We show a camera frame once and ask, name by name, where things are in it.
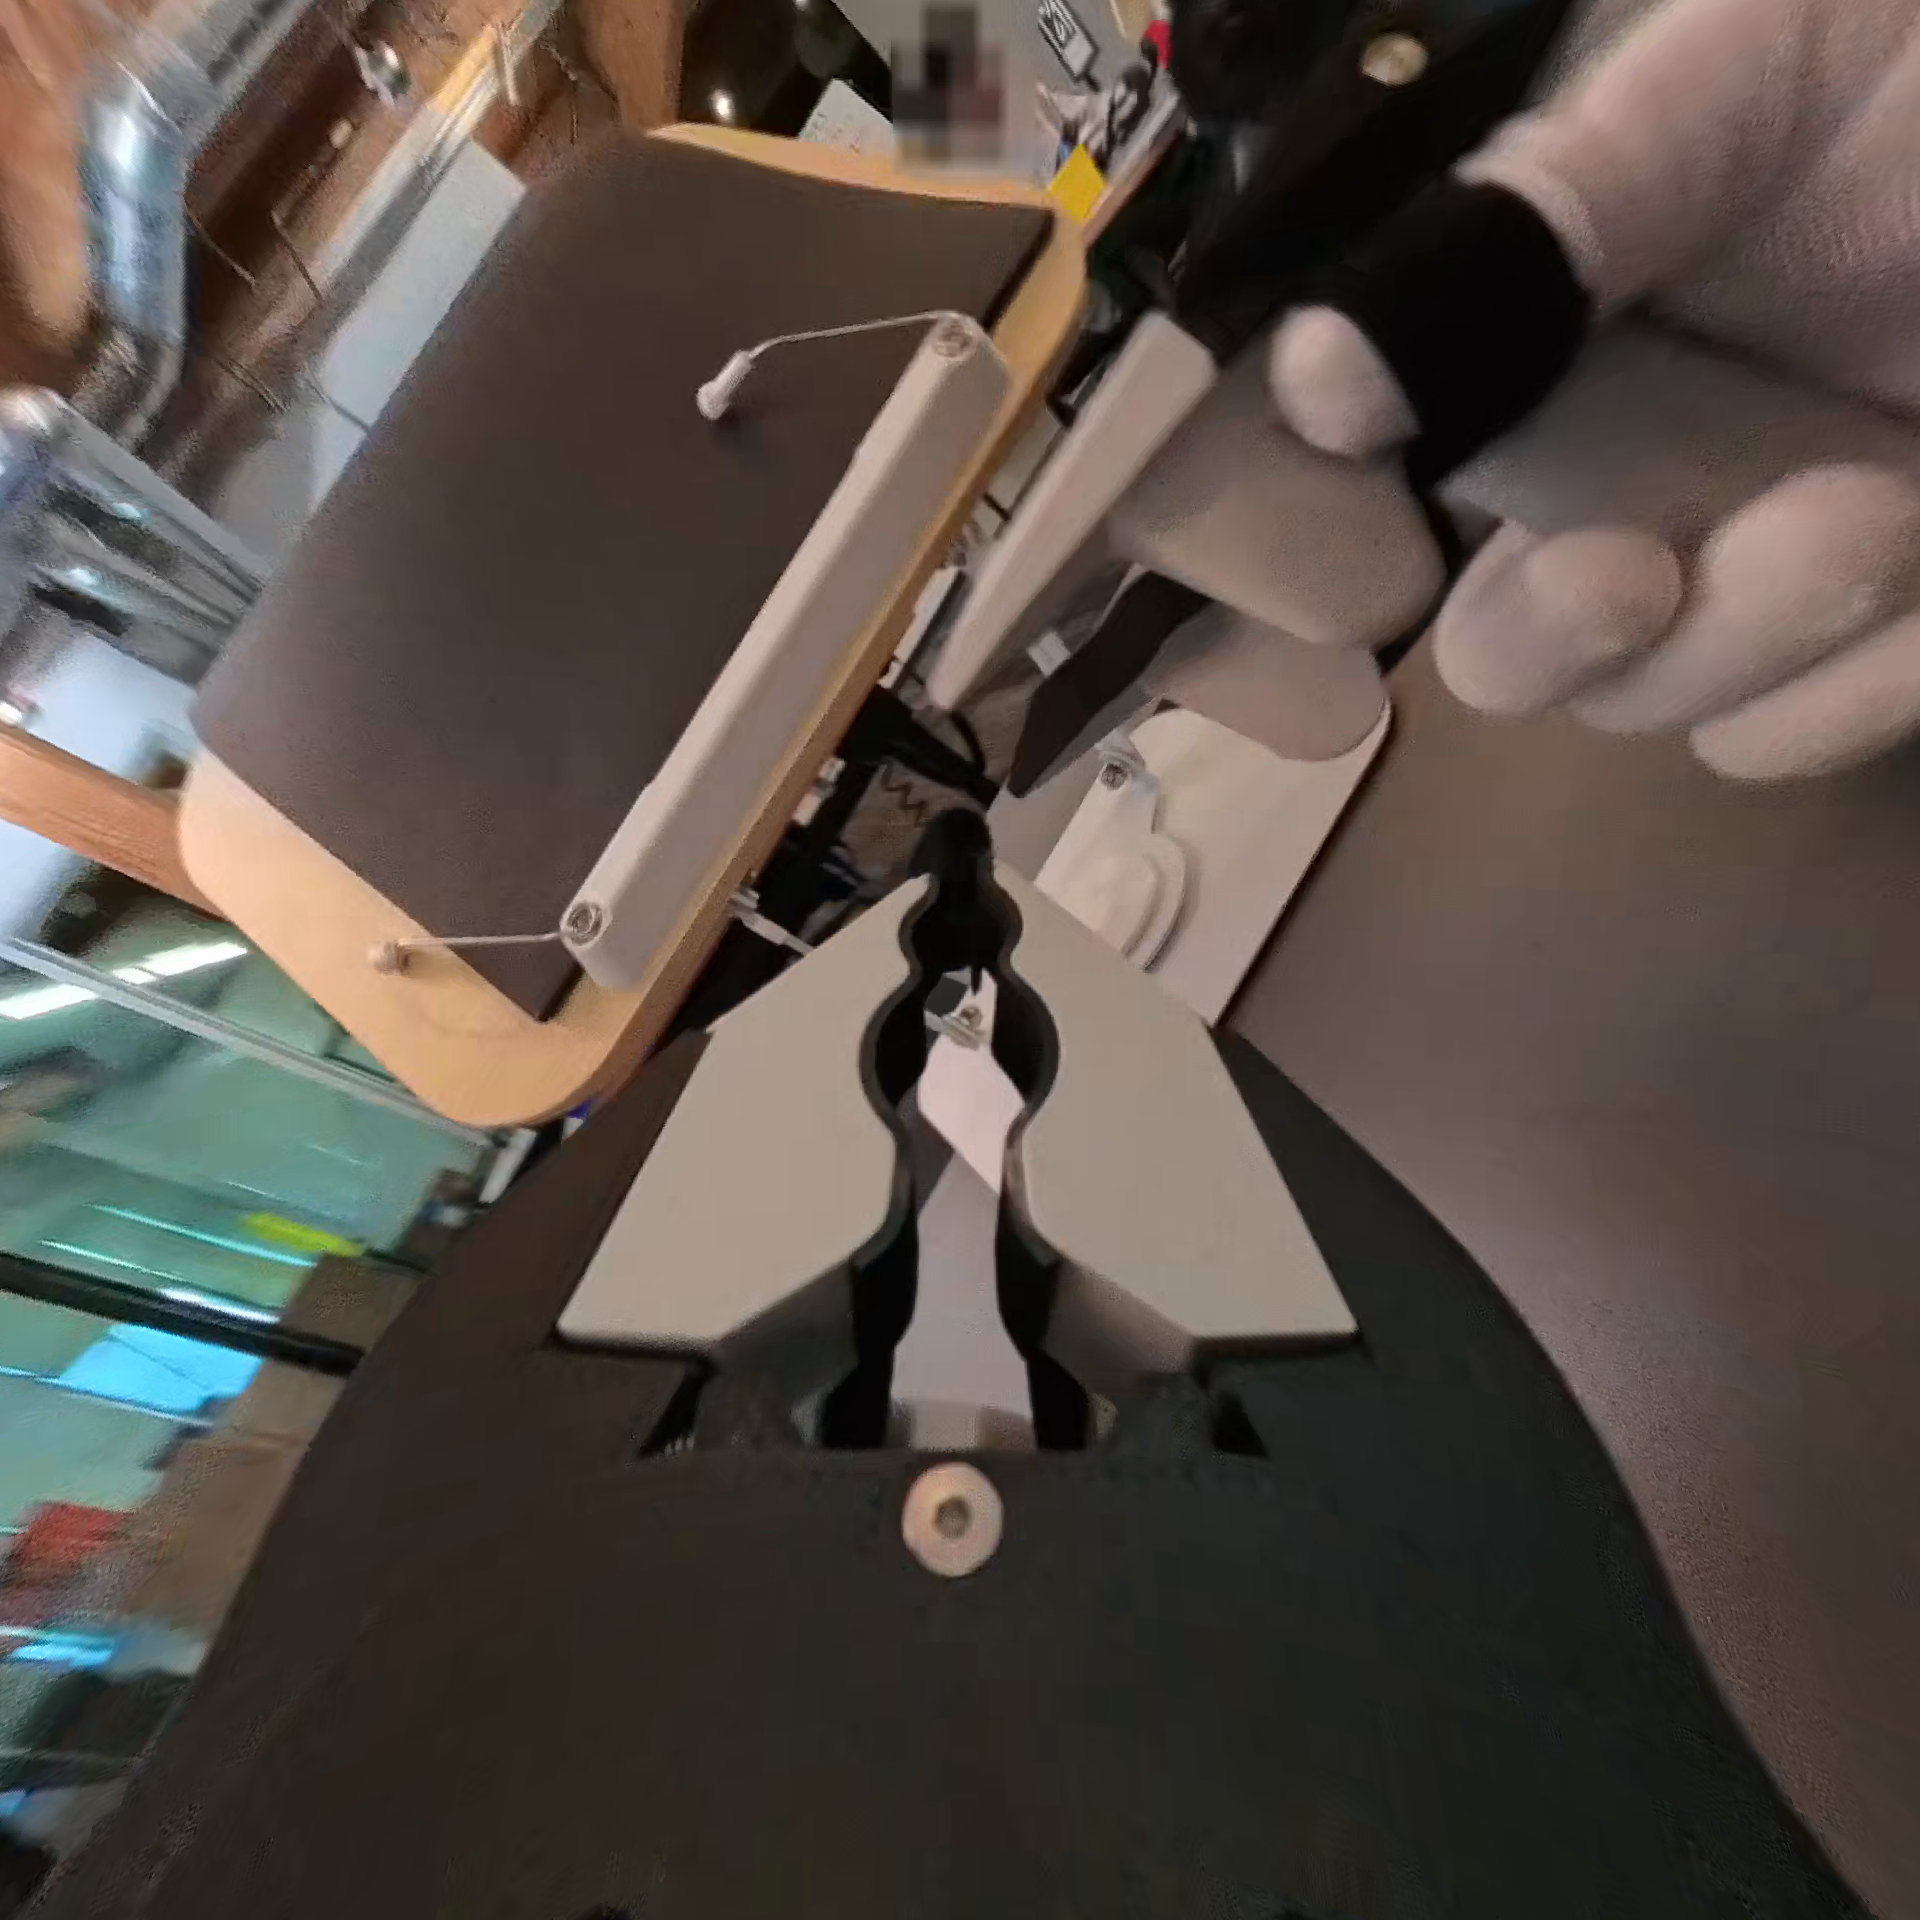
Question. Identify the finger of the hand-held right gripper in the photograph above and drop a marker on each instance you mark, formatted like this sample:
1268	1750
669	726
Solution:
1065	511
1101	675

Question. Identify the dark-faced wooden board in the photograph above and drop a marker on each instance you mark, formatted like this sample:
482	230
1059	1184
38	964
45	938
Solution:
523	570

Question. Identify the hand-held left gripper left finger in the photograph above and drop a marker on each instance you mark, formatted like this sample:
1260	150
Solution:
749	1202

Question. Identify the white adjustable stand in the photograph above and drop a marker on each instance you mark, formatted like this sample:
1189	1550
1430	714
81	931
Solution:
796	645

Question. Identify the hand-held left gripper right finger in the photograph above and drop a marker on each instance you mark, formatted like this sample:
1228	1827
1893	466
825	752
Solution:
1185	1202

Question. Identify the person's right hand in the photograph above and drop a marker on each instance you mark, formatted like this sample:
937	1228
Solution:
1769	165

